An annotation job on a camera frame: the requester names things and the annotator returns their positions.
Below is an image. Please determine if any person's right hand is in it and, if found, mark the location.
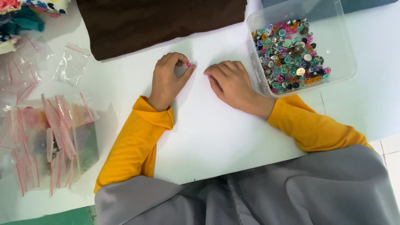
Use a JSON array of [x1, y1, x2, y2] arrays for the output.
[[204, 60, 276, 121]]

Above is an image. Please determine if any person's left hand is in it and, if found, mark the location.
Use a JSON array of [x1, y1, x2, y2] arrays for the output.
[[148, 52, 197, 112]]

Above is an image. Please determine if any brown cloth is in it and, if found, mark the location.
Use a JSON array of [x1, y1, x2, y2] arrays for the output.
[[76, 0, 248, 61]]

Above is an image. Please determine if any pile of colourful snap buttons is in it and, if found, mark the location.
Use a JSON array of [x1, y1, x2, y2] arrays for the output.
[[251, 18, 332, 94]]

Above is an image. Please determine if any small clear zip bag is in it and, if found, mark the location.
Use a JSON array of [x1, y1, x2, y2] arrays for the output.
[[52, 43, 91, 88]]

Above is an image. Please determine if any clear plastic container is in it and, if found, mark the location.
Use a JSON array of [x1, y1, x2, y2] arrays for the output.
[[246, 0, 358, 99]]

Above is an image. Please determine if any person's grey garment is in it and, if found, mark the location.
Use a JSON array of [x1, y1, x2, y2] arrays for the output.
[[94, 144, 400, 225]]

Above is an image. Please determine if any clear tub of zip bags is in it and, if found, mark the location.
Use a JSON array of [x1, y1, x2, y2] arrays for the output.
[[0, 92, 100, 198]]

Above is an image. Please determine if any heap of empty zip bags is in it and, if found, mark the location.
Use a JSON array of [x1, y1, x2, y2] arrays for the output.
[[0, 34, 54, 105]]

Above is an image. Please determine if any grey-blue fabric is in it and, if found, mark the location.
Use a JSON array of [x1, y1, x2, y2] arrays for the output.
[[261, 0, 399, 14]]

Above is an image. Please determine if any heap of colourful fabrics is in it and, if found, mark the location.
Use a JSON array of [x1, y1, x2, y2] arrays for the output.
[[0, 0, 71, 54]]

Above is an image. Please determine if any green mat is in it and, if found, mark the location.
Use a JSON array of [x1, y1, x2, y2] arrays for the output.
[[0, 206, 97, 225]]

